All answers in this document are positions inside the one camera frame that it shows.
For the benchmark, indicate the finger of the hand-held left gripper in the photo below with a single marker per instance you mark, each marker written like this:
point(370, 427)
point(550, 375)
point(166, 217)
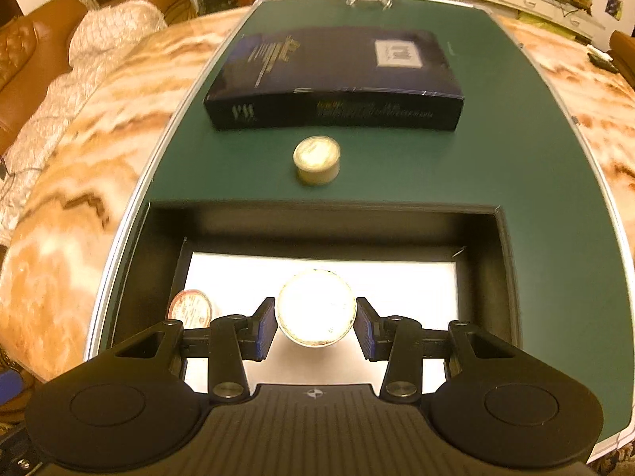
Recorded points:
point(10, 389)

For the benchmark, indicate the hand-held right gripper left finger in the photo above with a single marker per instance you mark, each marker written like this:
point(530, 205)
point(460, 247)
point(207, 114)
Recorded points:
point(265, 329)

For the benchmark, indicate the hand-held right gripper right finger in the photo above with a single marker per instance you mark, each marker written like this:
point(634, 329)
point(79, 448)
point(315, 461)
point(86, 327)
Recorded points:
point(364, 329)

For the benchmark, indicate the small round tin red label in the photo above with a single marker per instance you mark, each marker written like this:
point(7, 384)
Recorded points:
point(191, 307)
point(316, 307)

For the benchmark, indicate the black box base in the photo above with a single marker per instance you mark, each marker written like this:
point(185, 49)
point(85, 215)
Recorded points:
point(163, 228)

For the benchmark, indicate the small round cream tin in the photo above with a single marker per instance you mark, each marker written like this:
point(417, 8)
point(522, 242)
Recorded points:
point(316, 158)

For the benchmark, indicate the dark blue box lid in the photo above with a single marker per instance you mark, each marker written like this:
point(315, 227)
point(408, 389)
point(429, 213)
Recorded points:
point(322, 69)

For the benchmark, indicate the marble desktop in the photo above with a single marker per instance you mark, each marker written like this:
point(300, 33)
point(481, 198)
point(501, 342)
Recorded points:
point(74, 183)

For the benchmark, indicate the white paper sheet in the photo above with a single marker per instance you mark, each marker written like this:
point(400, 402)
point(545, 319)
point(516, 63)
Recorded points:
point(397, 282)

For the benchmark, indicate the brown leather sofa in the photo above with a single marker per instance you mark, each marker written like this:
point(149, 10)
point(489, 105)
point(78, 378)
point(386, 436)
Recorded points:
point(20, 59)

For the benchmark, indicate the white lace sofa cover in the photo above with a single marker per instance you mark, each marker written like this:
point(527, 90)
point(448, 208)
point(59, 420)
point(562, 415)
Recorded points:
point(114, 25)

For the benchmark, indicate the black remote control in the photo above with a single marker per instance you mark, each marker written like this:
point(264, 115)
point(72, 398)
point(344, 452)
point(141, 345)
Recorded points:
point(603, 58)

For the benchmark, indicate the brown leather armchair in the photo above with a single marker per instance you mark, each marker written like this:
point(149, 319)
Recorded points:
point(625, 54)

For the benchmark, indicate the colourful niche picture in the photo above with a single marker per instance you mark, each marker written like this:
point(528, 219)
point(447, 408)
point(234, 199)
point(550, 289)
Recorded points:
point(616, 1)

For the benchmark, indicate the green board silver frame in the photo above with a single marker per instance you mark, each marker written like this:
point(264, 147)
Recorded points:
point(545, 183)

